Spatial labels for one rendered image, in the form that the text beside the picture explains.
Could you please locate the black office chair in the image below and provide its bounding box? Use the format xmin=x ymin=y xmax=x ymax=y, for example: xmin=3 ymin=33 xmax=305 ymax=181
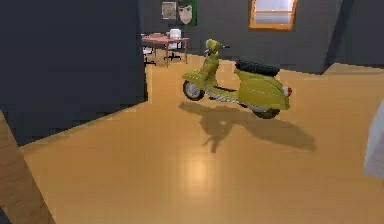
xmin=163 ymin=41 xmax=183 ymax=62

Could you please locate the yellow green motor scooter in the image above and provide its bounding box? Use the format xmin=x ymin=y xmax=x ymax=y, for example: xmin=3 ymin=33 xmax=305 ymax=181
xmin=182 ymin=38 xmax=294 ymax=120

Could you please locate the red brown wooden table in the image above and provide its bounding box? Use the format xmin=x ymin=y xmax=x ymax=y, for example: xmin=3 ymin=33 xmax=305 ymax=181
xmin=141 ymin=34 xmax=190 ymax=69

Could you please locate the green face poster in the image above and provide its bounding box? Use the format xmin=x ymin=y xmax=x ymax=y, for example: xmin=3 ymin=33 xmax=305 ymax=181
xmin=176 ymin=0 xmax=198 ymax=27

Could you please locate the grey framed picture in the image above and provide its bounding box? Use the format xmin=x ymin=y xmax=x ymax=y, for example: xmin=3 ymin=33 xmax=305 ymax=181
xmin=161 ymin=1 xmax=177 ymax=20

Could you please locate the orange framed window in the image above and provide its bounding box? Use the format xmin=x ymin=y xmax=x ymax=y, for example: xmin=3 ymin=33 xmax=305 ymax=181
xmin=248 ymin=0 xmax=299 ymax=31

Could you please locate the white cloth furniture edge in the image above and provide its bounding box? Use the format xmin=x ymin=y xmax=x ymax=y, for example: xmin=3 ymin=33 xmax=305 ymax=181
xmin=362 ymin=99 xmax=384 ymax=180

